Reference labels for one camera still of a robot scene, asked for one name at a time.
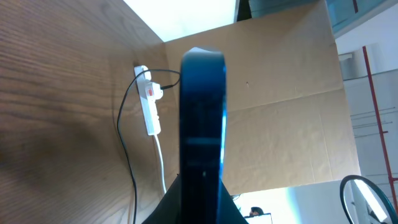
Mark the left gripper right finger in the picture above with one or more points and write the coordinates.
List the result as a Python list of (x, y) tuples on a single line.
[(228, 212)]

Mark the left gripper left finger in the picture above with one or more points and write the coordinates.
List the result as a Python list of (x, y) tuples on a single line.
[(168, 209)]

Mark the blue screen Galaxy smartphone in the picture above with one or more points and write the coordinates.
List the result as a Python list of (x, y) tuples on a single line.
[(202, 134)]

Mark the white charger adapter plug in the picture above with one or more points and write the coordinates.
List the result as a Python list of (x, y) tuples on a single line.
[(153, 91)]

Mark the person in background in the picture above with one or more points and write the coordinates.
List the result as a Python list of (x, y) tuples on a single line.
[(256, 211)]

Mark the white laptop screen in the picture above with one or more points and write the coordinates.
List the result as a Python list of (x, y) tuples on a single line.
[(259, 219)]

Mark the brown cardboard board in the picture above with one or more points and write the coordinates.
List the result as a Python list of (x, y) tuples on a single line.
[(288, 116)]

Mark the white power strip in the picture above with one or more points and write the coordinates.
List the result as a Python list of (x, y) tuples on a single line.
[(149, 108)]

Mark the red vertical pipe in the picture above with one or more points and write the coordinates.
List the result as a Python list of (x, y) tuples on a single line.
[(390, 177)]

